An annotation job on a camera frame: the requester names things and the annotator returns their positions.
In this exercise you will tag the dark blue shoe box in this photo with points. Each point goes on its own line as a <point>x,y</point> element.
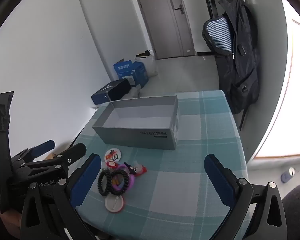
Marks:
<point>110,92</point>

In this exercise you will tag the grey door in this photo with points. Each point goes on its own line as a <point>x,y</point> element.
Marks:
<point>162,17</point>

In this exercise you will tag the round white printed badge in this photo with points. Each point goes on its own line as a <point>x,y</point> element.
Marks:
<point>112,155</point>

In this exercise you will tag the black backpack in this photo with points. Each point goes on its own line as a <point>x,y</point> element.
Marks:
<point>242,62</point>

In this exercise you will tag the round pink rimmed badge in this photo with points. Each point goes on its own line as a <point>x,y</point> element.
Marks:
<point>113,203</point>

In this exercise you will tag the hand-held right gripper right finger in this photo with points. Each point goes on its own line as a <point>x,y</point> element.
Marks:
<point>220,182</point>

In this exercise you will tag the white soft package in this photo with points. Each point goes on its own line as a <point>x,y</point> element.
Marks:
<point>136,91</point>

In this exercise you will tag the person's left hand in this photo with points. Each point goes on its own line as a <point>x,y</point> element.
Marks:
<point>10,222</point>

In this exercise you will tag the blue cardboard box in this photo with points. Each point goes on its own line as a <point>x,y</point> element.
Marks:
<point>132,72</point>

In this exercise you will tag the red round doll charm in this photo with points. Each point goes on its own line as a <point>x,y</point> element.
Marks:
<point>111,165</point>

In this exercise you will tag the red white hair clip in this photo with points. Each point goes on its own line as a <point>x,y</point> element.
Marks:
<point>140,170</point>

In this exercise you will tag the bright window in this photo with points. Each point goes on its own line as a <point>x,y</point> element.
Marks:
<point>292,85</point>

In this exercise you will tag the person's dark pants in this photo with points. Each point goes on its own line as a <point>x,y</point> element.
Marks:
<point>298,210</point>

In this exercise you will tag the teal plaid tablecloth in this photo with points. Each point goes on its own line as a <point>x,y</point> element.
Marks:
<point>180,180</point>

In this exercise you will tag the small blue floor object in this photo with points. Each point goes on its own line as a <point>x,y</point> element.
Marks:
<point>287,175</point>

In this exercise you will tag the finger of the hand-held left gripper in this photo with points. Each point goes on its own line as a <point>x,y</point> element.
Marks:
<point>72,153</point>
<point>43,146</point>

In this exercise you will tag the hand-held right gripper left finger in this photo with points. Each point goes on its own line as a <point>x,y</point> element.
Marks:
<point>86,182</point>

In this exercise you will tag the grey cardboard box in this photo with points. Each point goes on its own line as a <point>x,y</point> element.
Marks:
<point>137,136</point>

